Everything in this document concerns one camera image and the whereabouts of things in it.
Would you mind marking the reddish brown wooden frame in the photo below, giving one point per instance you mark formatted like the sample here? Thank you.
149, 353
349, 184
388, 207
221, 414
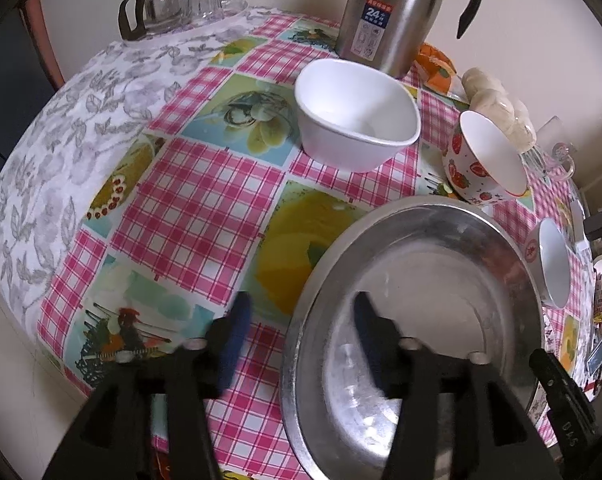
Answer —
43, 35

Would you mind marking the white grey floral cloth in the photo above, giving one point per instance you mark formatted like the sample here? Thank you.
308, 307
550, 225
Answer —
56, 135

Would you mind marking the strawberry print bowl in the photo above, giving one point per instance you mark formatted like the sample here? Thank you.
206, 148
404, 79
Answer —
461, 170

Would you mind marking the pink checkered fruit tablecloth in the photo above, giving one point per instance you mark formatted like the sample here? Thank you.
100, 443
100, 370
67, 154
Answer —
201, 200

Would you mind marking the clear glass mug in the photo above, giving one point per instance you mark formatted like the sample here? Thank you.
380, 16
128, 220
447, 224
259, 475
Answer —
561, 160

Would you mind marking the stainless steel thermos jug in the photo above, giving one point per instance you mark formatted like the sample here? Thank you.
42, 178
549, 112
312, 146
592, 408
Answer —
396, 10

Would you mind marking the round metal plate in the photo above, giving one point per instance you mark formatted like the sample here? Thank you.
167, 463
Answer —
431, 280

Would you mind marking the large white bowl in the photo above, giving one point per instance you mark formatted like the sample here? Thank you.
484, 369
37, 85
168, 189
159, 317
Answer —
356, 105

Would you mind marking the white steamed buns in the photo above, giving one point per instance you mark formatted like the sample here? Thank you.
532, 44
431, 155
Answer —
496, 102

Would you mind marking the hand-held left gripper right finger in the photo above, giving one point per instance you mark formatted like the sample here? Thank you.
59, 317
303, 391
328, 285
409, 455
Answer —
366, 330

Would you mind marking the small white bowl red print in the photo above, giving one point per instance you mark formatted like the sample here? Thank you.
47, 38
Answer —
553, 265

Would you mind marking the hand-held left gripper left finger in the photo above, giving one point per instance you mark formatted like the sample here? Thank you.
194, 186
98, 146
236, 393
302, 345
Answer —
233, 340

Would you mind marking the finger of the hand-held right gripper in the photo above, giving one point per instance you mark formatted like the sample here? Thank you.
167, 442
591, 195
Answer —
561, 400

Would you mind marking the orange packet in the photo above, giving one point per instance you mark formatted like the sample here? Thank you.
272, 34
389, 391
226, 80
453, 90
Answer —
436, 67

